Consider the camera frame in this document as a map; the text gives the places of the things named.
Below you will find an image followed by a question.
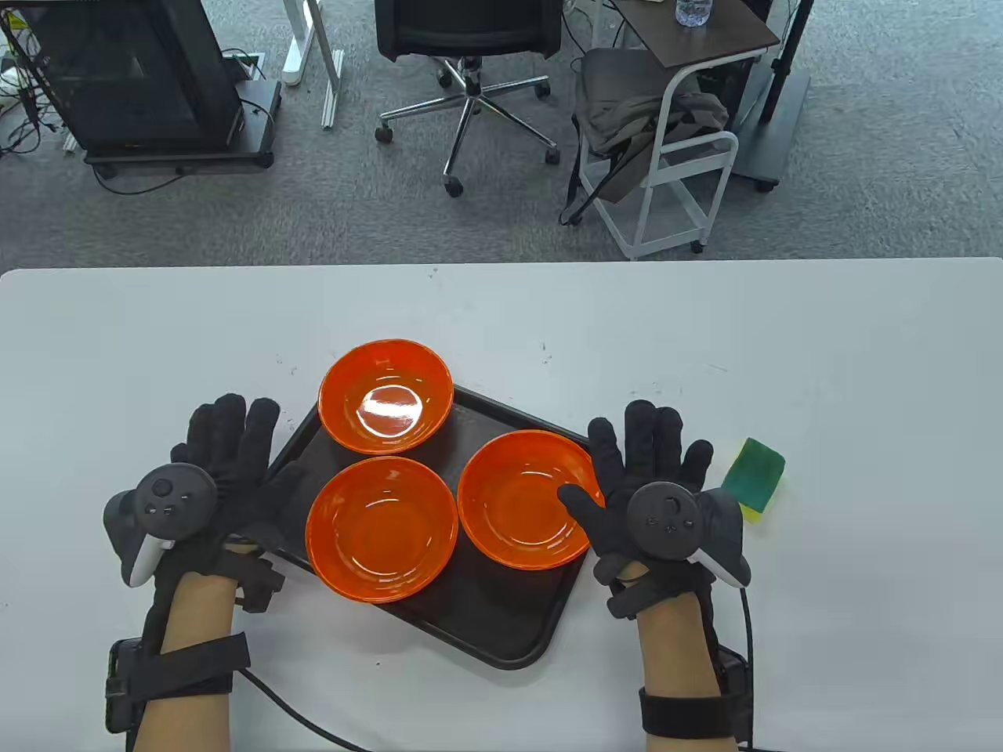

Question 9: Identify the black tray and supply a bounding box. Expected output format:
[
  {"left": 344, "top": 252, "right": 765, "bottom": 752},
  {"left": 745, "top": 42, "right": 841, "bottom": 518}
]
[{"left": 259, "top": 382, "right": 594, "bottom": 671}]

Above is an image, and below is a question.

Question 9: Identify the black forearm strap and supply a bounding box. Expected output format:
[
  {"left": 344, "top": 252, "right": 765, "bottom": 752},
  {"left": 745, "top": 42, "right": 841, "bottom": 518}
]
[
  {"left": 639, "top": 646, "right": 755, "bottom": 741},
  {"left": 104, "top": 631, "right": 252, "bottom": 733}
]

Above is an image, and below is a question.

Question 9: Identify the white aluminium foot bar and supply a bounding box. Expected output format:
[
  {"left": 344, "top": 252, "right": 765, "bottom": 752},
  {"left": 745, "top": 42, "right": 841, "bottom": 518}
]
[{"left": 320, "top": 49, "right": 346, "bottom": 130}]

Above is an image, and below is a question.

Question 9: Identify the black office chair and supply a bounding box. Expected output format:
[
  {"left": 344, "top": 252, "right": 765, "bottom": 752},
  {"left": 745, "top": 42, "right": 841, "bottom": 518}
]
[{"left": 373, "top": 0, "right": 563, "bottom": 198}]

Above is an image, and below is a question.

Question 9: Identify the white desk leg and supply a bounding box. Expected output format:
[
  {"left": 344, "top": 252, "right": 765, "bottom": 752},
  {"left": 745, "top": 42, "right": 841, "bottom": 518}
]
[{"left": 281, "top": 0, "right": 326, "bottom": 87}]

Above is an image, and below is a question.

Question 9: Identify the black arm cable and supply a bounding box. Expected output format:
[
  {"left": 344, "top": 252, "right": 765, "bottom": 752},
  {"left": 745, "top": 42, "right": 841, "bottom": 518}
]
[
  {"left": 235, "top": 666, "right": 377, "bottom": 752},
  {"left": 737, "top": 586, "right": 758, "bottom": 752}
]

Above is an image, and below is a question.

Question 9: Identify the person's left forearm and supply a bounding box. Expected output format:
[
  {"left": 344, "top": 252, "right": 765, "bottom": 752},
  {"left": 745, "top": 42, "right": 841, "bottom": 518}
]
[{"left": 129, "top": 572, "right": 240, "bottom": 752}]

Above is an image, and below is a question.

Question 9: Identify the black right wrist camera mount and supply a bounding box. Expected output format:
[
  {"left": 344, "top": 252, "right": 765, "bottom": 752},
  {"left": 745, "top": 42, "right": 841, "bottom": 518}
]
[{"left": 606, "top": 580, "right": 694, "bottom": 621}]

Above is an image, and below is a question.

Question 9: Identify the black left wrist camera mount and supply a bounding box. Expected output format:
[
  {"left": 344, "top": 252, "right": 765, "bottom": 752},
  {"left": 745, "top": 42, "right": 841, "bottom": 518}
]
[{"left": 226, "top": 540, "right": 287, "bottom": 613}]

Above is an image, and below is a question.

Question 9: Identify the black left forearm strap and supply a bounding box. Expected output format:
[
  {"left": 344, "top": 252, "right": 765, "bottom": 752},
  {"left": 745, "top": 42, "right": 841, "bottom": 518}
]
[{"left": 104, "top": 631, "right": 252, "bottom": 733}]

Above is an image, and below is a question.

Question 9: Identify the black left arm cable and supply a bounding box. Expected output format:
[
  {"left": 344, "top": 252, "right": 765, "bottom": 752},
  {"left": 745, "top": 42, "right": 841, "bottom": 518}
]
[{"left": 235, "top": 666, "right": 377, "bottom": 752}]

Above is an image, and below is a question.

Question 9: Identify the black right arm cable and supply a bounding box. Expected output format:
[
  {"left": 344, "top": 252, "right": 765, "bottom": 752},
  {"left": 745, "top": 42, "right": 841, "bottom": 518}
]
[{"left": 737, "top": 586, "right": 758, "bottom": 752}]

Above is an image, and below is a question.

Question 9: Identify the green yellow sponge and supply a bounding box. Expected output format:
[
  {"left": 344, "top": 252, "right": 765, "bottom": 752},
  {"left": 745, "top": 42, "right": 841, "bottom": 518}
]
[{"left": 721, "top": 437, "right": 787, "bottom": 524}]

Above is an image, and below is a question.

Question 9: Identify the grey jacket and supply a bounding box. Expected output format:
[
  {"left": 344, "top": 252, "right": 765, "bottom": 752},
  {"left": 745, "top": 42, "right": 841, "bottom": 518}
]
[{"left": 560, "top": 49, "right": 731, "bottom": 228}]

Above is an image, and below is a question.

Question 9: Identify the orange bowl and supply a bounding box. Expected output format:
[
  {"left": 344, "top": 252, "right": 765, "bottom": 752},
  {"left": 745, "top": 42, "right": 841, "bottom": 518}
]
[
  {"left": 457, "top": 429, "right": 606, "bottom": 571},
  {"left": 317, "top": 338, "right": 455, "bottom": 457},
  {"left": 305, "top": 456, "right": 459, "bottom": 604}
]

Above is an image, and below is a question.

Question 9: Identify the grey stand base black pole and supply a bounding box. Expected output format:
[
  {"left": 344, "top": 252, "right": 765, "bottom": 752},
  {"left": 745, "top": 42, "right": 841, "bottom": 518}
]
[{"left": 733, "top": 0, "right": 812, "bottom": 193}]

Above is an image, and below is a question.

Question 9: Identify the white cart with wood top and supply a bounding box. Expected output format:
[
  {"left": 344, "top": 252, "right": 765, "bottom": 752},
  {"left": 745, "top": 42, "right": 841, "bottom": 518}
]
[{"left": 584, "top": 0, "right": 783, "bottom": 261}]

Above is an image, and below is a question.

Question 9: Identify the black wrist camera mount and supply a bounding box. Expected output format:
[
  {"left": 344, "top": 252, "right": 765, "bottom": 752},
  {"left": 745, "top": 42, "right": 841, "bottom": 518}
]
[
  {"left": 606, "top": 580, "right": 694, "bottom": 621},
  {"left": 226, "top": 540, "right": 287, "bottom": 613}
]

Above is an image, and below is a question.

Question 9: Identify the black right forearm strap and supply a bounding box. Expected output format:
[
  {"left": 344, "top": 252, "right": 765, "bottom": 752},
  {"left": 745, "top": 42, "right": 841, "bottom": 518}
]
[{"left": 639, "top": 646, "right": 755, "bottom": 741}]

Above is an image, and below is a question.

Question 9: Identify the black rolling display cabinet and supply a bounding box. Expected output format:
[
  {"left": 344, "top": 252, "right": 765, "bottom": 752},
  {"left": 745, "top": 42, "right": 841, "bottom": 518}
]
[{"left": 0, "top": 0, "right": 283, "bottom": 175}]

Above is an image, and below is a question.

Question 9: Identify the person's right hand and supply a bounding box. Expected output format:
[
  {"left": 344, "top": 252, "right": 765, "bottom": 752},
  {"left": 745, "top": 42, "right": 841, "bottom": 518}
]
[{"left": 558, "top": 400, "right": 714, "bottom": 587}]

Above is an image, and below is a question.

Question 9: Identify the tangle of floor cables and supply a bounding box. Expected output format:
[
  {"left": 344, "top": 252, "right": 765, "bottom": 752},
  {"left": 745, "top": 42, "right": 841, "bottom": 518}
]
[{"left": 0, "top": 12, "right": 67, "bottom": 157}]

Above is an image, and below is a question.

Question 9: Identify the person's left hand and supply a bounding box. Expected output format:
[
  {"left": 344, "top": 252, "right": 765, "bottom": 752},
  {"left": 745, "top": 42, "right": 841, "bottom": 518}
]
[{"left": 157, "top": 394, "right": 309, "bottom": 580}]

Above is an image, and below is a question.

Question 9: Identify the grey left hand controller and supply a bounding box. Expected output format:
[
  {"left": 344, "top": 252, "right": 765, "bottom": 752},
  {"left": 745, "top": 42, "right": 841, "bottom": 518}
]
[{"left": 103, "top": 464, "right": 219, "bottom": 588}]

